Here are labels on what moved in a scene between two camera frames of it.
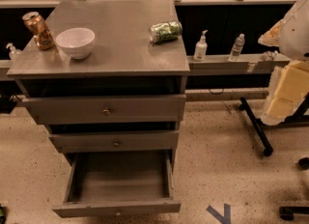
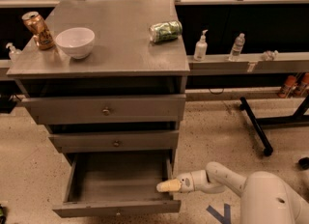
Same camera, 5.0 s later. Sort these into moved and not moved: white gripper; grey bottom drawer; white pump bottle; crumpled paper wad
Moved: white gripper
Not moved: white pump bottle; crumpled paper wad; grey bottom drawer
